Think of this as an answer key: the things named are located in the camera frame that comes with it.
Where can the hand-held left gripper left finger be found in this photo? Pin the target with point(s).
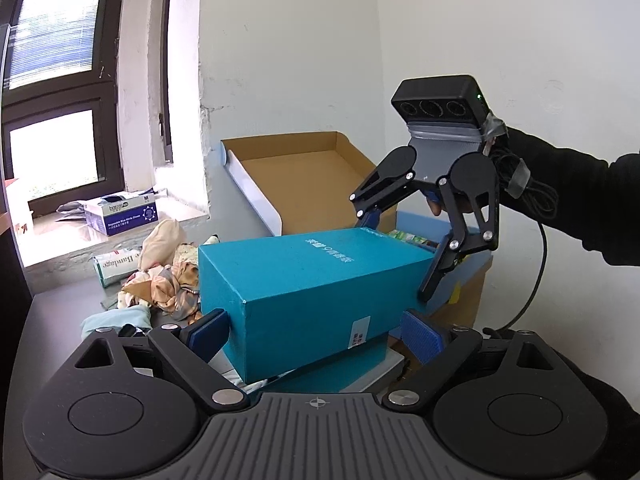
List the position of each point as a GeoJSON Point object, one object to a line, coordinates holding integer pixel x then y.
{"type": "Point", "coordinates": [207, 334]}

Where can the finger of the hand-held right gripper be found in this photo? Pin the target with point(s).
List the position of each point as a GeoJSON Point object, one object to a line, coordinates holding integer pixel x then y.
{"type": "Point", "coordinates": [385, 187]}
{"type": "Point", "coordinates": [462, 242]}

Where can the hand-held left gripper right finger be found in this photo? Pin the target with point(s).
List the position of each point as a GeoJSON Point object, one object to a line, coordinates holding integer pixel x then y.
{"type": "Point", "coordinates": [421, 336]}

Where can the tall teal cardboard box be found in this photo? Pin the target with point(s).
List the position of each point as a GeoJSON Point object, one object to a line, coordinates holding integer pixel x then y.
{"type": "Point", "coordinates": [310, 280]}

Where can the person's right forearm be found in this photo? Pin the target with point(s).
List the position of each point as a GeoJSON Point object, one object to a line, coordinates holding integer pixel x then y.
{"type": "Point", "coordinates": [570, 195]}

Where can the grey desktop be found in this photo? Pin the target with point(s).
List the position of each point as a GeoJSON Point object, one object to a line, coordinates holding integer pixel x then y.
{"type": "Point", "coordinates": [55, 312]}

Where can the person's right hand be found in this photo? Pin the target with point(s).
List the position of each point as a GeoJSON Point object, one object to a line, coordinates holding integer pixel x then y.
{"type": "Point", "coordinates": [434, 205]}

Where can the blue-rimmed cardboard box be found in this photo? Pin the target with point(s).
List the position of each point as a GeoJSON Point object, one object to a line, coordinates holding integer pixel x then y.
{"type": "Point", "coordinates": [470, 290]}

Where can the green packet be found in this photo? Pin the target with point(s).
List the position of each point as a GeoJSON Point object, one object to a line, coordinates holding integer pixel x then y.
{"type": "Point", "coordinates": [412, 239]}

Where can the plaid patterned cloth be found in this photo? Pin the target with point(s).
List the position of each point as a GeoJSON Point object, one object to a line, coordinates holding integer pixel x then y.
{"type": "Point", "coordinates": [170, 292]}

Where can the flat teal box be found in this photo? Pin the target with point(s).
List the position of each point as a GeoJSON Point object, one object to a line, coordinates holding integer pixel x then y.
{"type": "Point", "coordinates": [340, 371]}

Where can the open brown cardboard box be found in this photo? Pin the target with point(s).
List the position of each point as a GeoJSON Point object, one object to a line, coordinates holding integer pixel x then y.
{"type": "Point", "coordinates": [295, 180]}

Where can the light blue cloth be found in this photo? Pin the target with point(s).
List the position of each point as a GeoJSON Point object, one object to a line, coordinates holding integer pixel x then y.
{"type": "Point", "coordinates": [117, 321]}

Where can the beige cloth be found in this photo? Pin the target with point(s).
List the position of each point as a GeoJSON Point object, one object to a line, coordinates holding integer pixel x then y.
{"type": "Point", "coordinates": [162, 242]}

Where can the white and green bandage box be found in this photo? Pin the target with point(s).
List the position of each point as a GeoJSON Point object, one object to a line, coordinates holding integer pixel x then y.
{"type": "Point", "coordinates": [116, 266]}

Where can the blue and white glove box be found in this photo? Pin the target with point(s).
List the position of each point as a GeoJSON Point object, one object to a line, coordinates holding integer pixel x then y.
{"type": "Point", "coordinates": [120, 212]}

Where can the grey crumpled bag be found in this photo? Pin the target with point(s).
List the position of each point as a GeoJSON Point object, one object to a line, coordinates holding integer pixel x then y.
{"type": "Point", "coordinates": [70, 208]}

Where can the dark framed window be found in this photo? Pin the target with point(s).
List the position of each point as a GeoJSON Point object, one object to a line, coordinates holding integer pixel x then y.
{"type": "Point", "coordinates": [55, 85]}

